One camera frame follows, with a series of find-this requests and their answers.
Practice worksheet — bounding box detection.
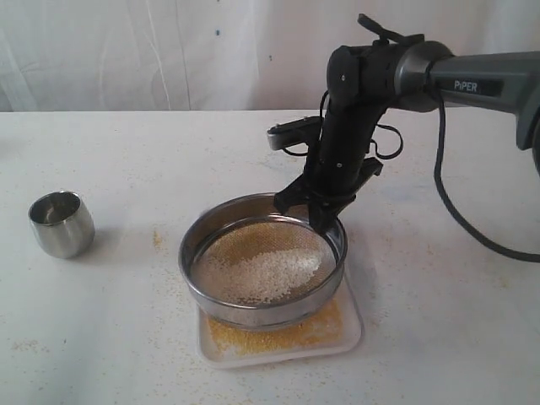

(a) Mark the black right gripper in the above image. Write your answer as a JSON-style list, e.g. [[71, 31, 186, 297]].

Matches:
[[273, 99, 391, 234]]

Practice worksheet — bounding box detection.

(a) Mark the yellow and white grain mix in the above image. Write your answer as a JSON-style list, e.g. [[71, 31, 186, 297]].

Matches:
[[191, 222, 343, 356]]

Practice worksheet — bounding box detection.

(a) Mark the round steel mesh sieve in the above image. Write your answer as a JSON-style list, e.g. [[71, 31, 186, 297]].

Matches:
[[178, 193, 348, 330]]

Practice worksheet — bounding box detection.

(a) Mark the stainless steel cup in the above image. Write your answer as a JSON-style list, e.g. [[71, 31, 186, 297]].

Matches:
[[28, 191, 95, 259]]

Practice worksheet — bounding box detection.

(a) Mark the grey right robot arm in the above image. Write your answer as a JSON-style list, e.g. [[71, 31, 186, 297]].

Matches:
[[268, 40, 539, 232]]

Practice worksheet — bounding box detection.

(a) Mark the white square plastic tray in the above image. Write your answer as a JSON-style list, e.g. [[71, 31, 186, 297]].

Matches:
[[196, 277, 364, 370]]

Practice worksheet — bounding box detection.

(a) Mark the white curtain backdrop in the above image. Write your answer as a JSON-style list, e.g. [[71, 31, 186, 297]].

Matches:
[[1, 0, 539, 111]]

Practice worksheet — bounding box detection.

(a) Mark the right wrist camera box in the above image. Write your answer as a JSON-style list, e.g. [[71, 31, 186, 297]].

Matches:
[[267, 116, 321, 150]]

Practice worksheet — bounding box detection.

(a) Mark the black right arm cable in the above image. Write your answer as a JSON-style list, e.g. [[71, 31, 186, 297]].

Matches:
[[433, 99, 540, 262]]

